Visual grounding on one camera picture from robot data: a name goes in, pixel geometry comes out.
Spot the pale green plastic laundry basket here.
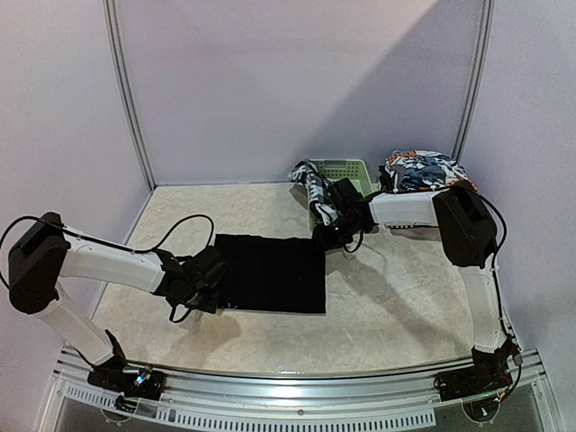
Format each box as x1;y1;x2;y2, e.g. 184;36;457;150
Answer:
307;159;379;230

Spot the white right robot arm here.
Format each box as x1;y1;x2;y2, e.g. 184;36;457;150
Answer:
312;183;508;355

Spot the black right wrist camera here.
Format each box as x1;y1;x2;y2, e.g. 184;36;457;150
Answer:
328;178;363;212

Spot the left corner wall post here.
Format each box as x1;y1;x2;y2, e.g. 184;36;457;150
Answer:
103;0;157;194

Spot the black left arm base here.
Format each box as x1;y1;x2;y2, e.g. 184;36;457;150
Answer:
87;330;166;401

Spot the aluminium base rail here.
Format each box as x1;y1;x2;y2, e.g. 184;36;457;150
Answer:
39;348;564;431

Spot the right corner wall post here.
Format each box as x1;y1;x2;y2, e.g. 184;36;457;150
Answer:
452;0;495;162

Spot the dark folded clothes stack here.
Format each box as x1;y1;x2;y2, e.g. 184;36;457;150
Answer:
374;165;416;228

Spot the black t-shirt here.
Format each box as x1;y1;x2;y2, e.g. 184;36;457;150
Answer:
214;234;326;315

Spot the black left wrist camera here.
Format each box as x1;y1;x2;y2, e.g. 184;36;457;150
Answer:
182;246;229;292

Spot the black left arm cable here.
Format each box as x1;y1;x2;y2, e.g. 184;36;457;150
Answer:
0;213;216;289

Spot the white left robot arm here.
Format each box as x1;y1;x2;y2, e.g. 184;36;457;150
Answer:
1;212;228;391

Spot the black white patterned garment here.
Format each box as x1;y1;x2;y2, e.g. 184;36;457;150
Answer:
288;160;338;226

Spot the corner wall post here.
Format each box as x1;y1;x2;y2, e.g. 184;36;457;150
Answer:
452;0;495;162
103;0;157;194

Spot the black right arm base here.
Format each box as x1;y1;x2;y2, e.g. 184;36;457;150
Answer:
433;339;523;403

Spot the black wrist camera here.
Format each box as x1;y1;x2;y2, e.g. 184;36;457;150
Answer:
328;178;363;212
182;246;229;292

